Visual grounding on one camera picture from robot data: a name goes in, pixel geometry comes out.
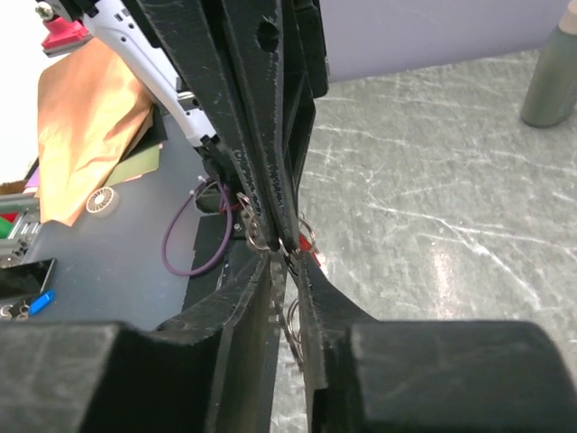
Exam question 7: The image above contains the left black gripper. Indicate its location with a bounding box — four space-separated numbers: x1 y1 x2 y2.
135 1 329 252

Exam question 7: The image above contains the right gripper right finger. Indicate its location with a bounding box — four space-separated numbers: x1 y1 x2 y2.
292 257 576 432

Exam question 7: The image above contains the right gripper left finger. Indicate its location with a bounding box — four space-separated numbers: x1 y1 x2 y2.
1 254 272 432

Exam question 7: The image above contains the red tagged key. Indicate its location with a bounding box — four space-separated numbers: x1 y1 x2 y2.
299 234 322 267

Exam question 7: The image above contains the blue usb stick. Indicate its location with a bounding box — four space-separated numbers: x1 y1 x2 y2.
28 290 55 316

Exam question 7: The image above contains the white round fan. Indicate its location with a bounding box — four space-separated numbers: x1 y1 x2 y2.
86 187 120 217

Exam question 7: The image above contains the black smartphone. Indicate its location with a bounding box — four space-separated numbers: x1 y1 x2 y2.
1 259 57 300

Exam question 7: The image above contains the grey bottle with beige cap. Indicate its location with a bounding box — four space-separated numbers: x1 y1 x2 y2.
520 1 576 128

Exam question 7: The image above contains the black mounting base plate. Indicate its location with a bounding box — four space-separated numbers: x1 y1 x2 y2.
182 211 257 310

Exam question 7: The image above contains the aluminium rail frame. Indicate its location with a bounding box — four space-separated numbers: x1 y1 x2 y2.
1 194 41 268

